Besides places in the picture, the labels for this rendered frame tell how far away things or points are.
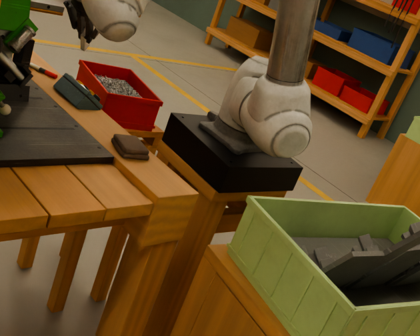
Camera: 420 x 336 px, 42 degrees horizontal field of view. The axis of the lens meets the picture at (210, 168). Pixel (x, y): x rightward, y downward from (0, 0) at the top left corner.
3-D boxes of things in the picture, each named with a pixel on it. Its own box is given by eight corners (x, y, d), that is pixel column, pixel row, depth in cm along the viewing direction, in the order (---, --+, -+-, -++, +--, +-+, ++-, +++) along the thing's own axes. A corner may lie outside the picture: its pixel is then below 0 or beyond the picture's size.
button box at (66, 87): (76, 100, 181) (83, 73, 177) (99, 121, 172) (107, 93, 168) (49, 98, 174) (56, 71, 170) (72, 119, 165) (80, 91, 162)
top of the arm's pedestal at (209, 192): (227, 152, 202) (231, 142, 201) (283, 199, 181) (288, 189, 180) (155, 149, 181) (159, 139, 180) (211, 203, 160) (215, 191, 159)
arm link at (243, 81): (255, 117, 184) (281, 57, 175) (274, 143, 169) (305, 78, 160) (211, 106, 177) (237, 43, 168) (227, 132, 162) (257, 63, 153)
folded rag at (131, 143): (109, 141, 152) (113, 131, 151) (135, 144, 156) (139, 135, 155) (122, 159, 144) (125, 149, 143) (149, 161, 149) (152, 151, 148)
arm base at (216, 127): (225, 118, 190) (231, 104, 188) (271, 151, 178) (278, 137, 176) (188, 119, 176) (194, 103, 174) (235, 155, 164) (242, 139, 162)
